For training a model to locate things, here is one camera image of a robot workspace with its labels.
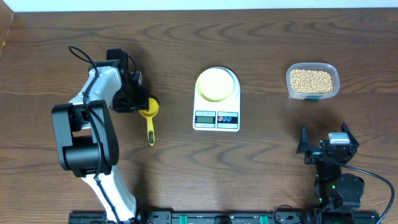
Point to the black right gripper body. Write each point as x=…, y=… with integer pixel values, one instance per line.
x=313, y=156

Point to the yellow measuring scoop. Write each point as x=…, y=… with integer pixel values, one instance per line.
x=149, y=114

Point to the yellow bowl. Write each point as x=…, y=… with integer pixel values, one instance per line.
x=215, y=84

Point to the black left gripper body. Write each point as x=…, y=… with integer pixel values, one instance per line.
x=130, y=100

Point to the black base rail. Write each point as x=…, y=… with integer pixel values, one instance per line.
x=285, y=217

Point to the pile of soybeans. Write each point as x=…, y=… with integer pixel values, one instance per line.
x=311, y=81

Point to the white digital kitchen scale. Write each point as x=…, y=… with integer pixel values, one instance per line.
x=218, y=116

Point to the green label tape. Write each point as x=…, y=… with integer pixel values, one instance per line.
x=313, y=100

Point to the clear plastic container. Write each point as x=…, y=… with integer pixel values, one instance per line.
x=326, y=67

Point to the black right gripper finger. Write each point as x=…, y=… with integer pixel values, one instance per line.
x=303, y=142
x=345, y=129

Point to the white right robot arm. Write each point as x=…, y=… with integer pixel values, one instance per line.
x=339, y=193

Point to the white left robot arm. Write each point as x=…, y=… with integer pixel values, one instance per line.
x=86, y=141

